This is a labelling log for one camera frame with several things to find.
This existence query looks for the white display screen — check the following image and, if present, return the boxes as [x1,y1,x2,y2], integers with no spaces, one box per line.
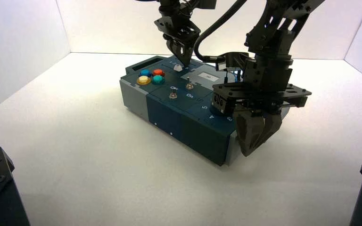
[199,72,219,82]

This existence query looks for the yellow push button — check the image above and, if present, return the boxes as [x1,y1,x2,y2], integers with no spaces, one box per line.
[136,75,152,86]

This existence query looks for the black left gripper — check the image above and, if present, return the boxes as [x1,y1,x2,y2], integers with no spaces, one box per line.
[154,16,201,67]

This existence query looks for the black corrugated cable hose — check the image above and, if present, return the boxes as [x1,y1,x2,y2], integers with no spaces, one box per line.
[193,0,249,62]

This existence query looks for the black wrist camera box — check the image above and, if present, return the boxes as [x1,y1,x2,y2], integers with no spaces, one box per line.
[214,51,254,73]

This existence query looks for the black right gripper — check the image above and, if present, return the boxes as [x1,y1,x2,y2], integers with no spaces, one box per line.
[212,58,312,157]

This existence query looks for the blue grey control box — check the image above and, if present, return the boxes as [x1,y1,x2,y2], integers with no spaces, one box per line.
[119,55,291,167]

